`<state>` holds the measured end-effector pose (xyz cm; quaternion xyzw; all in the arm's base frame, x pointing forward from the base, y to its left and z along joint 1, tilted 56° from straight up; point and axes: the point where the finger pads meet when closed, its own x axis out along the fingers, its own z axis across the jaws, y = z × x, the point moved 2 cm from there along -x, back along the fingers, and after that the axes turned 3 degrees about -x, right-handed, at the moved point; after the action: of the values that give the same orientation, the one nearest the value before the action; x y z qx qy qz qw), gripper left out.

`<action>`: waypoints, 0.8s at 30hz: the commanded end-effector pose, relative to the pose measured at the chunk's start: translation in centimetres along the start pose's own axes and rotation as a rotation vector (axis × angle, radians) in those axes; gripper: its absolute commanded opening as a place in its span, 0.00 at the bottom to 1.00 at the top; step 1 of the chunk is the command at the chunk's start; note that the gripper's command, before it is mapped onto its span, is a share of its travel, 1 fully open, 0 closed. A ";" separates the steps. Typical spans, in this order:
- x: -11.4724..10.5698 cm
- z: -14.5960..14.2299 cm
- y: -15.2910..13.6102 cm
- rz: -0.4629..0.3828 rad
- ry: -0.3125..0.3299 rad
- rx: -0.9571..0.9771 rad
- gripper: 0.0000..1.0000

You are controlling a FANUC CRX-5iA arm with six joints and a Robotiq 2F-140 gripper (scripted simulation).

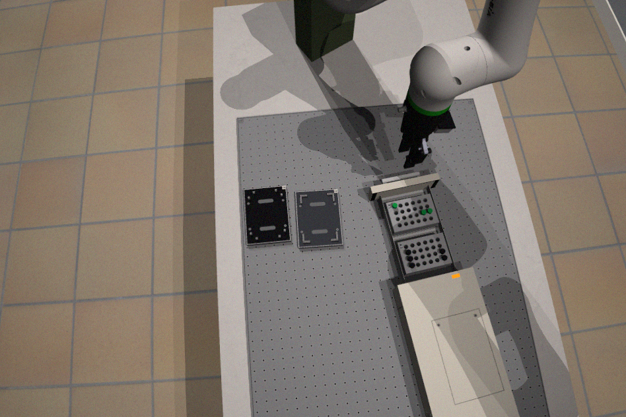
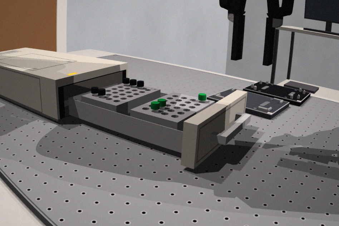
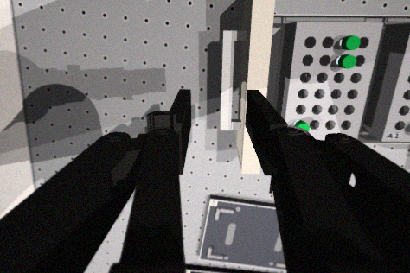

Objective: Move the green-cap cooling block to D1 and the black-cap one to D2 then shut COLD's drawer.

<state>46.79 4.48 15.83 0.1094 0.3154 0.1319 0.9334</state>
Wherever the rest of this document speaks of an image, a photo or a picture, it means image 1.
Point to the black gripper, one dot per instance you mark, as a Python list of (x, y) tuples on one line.
[(411, 135)]

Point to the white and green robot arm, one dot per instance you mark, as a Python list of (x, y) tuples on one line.
[(443, 70)]

